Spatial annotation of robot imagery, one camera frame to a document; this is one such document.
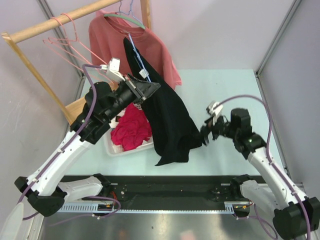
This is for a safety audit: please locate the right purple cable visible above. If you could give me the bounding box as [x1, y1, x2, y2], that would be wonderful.
[217, 94, 312, 240]

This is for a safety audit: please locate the blue wire hanger far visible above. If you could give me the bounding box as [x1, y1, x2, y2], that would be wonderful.
[117, 0, 142, 23]

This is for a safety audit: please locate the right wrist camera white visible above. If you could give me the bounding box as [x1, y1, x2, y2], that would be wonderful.
[206, 101, 223, 119]

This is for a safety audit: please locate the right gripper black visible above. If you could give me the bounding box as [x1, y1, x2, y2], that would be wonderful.
[193, 112, 238, 147]

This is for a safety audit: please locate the salmon red t shirt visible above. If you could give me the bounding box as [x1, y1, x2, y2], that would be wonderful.
[88, 10, 182, 89]

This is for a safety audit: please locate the white plastic laundry basket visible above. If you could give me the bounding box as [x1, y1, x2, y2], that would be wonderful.
[103, 102, 156, 158]

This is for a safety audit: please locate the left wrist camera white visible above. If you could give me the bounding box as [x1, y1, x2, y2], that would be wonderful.
[100, 57, 125, 83]

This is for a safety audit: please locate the wooden clothes rack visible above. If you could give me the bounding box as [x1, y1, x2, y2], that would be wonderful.
[0, 0, 151, 126]

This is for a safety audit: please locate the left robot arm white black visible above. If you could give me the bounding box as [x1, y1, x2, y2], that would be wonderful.
[14, 75, 161, 217]

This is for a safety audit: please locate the white cable duct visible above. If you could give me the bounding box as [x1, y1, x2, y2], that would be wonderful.
[58, 200, 249, 215]

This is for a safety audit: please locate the white garment in basket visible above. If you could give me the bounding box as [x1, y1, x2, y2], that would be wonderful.
[105, 110, 153, 156]

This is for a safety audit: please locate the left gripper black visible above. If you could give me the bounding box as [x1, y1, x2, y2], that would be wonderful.
[103, 72, 160, 122]

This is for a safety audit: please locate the light blue wire hanger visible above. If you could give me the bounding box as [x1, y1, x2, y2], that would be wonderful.
[123, 30, 152, 83]

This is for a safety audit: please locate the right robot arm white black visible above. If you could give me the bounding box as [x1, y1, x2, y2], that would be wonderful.
[200, 105, 320, 240]

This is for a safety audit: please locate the magenta pink garment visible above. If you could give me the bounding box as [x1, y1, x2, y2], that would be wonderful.
[111, 103, 152, 151]

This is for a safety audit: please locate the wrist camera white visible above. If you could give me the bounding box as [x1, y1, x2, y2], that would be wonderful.
[206, 101, 223, 119]
[100, 57, 125, 83]

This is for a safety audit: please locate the green hanger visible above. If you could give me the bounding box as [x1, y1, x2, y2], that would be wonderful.
[103, 13, 146, 30]

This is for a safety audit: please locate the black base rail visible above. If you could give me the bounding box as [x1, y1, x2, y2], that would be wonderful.
[58, 174, 278, 211]

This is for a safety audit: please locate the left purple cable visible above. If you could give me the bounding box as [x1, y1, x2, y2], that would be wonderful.
[17, 63, 122, 226]

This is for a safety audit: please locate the purple cable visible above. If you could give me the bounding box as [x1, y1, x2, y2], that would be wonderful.
[17, 63, 122, 226]
[217, 94, 312, 240]

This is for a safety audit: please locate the black t shirt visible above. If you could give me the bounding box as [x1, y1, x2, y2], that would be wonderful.
[123, 37, 205, 167]

